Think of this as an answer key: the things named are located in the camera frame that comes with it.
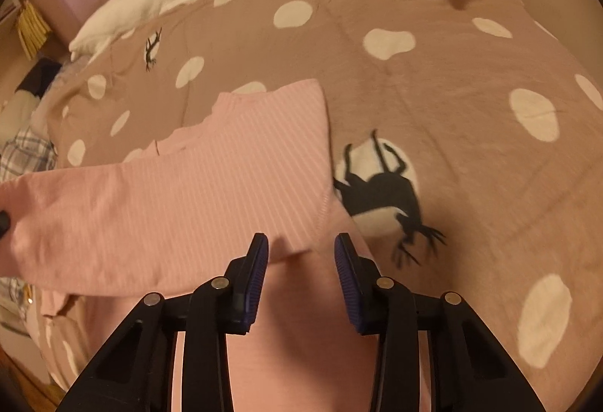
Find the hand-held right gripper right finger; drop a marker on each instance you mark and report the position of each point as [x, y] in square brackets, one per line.
[347, 280]

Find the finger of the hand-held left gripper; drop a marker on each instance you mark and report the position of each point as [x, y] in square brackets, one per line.
[3, 223]

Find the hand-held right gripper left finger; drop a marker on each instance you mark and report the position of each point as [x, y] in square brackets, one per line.
[255, 280]

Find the pink ribbed shirt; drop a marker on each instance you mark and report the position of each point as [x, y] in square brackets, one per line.
[188, 204]

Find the plaid cloth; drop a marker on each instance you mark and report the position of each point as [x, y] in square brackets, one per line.
[26, 155]

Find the dark object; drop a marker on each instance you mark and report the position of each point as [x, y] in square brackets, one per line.
[40, 75]

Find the brown spotted blanket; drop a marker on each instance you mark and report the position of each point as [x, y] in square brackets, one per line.
[424, 87]

